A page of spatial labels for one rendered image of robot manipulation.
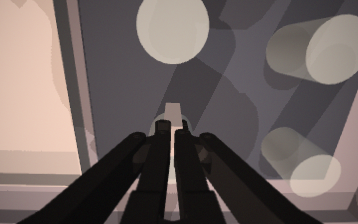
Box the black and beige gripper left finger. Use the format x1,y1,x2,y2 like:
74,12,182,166
16,103,173,224

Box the beige cylinder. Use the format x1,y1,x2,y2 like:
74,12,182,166
136,0,209,64
149,113,194,184
266,14,358,84
261,127,341,197

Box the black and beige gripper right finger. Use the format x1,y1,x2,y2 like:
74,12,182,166
172,103,323,224

